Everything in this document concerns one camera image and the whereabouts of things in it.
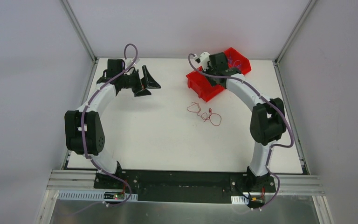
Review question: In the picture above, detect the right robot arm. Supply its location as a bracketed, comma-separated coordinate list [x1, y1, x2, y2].
[206, 53, 286, 191]

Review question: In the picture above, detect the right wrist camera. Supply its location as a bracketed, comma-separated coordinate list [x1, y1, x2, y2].
[194, 52, 210, 71]

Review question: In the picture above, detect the aluminium frame rail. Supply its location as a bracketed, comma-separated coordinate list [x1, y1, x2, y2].
[47, 169, 325, 196]

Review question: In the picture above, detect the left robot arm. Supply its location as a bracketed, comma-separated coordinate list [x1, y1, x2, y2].
[64, 58, 161, 189]

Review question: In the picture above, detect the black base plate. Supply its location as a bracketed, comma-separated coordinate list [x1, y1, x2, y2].
[94, 169, 277, 204]

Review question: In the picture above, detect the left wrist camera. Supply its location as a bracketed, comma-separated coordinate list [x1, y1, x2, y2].
[126, 57, 140, 69]

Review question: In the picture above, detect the red plastic bin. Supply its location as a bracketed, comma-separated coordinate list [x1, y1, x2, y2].
[186, 47, 251, 102]

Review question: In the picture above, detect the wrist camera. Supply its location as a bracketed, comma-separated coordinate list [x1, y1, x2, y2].
[194, 52, 210, 71]
[126, 57, 140, 69]

